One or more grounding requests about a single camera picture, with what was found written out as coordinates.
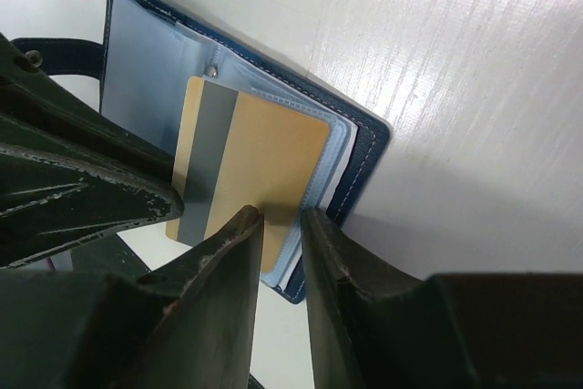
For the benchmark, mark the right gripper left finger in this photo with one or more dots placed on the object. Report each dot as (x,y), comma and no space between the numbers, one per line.
(188,324)

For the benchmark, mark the gold striped card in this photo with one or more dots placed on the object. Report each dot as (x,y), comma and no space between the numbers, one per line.
(235,149)

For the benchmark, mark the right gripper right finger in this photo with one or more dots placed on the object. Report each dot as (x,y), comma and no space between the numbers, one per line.
(374,326)

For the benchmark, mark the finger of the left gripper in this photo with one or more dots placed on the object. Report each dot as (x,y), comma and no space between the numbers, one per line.
(69,176)

